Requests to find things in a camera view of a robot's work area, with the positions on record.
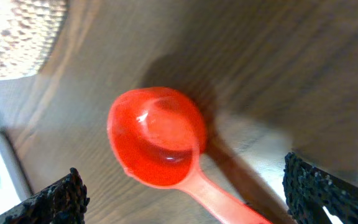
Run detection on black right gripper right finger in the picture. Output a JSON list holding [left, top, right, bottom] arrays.
[[283, 152, 358, 224]]

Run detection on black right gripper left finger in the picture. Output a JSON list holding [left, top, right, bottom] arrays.
[[0, 167, 90, 224]]

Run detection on red plastic measuring scoop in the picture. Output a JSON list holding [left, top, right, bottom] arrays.
[[107, 86, 269, 223]]

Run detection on soybeans in grey bowl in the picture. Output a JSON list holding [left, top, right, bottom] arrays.
[[0, 0, 70, 81]]

